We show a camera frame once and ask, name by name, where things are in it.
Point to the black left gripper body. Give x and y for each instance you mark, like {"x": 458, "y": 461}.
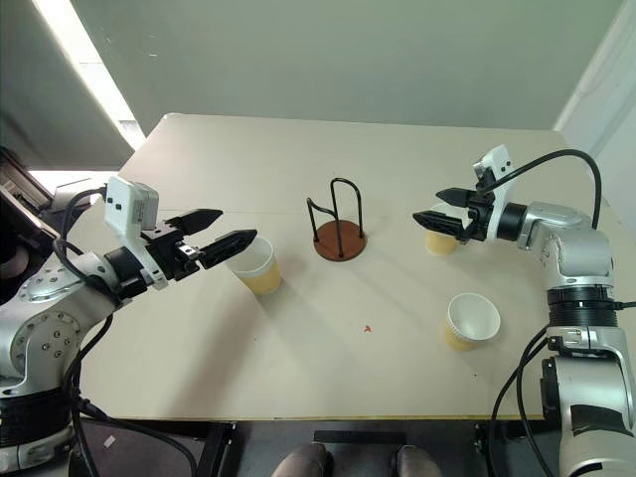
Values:
{"x": 169, "y": 251}

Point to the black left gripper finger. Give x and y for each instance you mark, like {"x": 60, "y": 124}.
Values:
{"x": 231, "y": 246}
{"x": 199, "y": 218}

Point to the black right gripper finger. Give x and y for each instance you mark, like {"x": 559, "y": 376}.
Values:
{"x": 439, "y": 222}
{"x": 454, "y": 197}

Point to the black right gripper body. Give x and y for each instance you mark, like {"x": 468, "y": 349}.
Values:
{"x": 478, "y": 218}

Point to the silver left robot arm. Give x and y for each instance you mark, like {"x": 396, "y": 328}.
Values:
{"x": 45, "y": 338}

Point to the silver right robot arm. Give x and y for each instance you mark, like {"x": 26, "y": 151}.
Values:
{"x": 571, "y": 238}

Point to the yellow paper cup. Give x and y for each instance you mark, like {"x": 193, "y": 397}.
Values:
{"x": 261, "y": 278}
{"x": 472, "y": 318}
{"x": 439, "y": 243}

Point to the black office equipment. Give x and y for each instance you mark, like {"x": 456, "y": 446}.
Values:
{"x": 20, "y": 233}

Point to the grey seat with white label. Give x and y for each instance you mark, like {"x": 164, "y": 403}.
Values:
{"x": 129, "y": 447}

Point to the black table leg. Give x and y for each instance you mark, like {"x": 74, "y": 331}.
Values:
{"x": 216, "y": 447}
{"x": 484, "y": 447}

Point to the dark rounded shape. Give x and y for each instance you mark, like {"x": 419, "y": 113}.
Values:
{"x": 303, "y": 462}
{"x": 417, "y": 464}

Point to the black flat bar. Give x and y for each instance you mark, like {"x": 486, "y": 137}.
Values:
{"x": 360, "y": 437}

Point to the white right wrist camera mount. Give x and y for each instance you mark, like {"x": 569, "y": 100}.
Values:
{"x": 499, "y": 164}

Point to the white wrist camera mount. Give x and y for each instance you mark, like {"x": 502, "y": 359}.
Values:
{"x": 499, "y": 164}
{"x": 124, "y": 208}

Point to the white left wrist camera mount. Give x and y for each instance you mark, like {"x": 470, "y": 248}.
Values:
{"x": 124, "y": 208}

